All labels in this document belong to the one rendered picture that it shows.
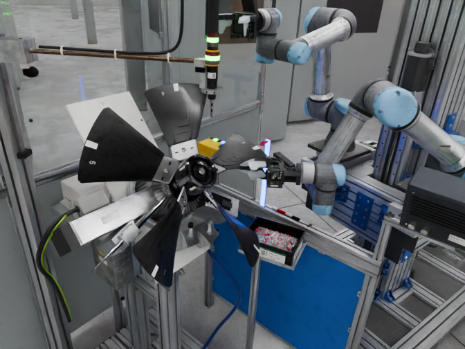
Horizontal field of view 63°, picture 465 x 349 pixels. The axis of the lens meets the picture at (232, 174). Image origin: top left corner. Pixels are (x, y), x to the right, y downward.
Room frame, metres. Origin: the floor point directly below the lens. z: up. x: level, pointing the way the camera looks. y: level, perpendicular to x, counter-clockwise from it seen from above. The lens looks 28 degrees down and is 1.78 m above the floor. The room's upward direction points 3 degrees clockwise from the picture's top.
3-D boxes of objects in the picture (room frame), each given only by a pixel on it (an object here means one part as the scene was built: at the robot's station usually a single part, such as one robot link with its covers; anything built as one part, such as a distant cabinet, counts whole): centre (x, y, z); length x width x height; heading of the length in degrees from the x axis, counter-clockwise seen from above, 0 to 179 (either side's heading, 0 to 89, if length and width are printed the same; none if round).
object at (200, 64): (1.18, 0.09, 1.50); 0.09 x 0.07 x 0.10; 86
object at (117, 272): (1.21, 0.48, 0.73); 0.15 x 0.09 x 0.22; 51
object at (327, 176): (1.18, -0.34, 1.17); 0.11 x 0.08 x 0.09; 88
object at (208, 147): (1.64, 0.08, 1.02); 0.16 x 0.10 x 0.11; 51
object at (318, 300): (1.39, -0.23, 0.45); 0.82 x 0.02 x 0.66; 51
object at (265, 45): (1.49, -0.12, 1.54); 0.11 x 0.08 x 0.11; 46
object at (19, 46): (1.22, 0.70, 1.54); 0.10 x 0.07 x 0.09; 86
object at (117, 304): (1.43, 0.58, 0.42); 0.04 x 0.04 x 0.83; 51
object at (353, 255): (1.39, -0.23, 0.82); 0.90 x 0.04 x 0.08; 51
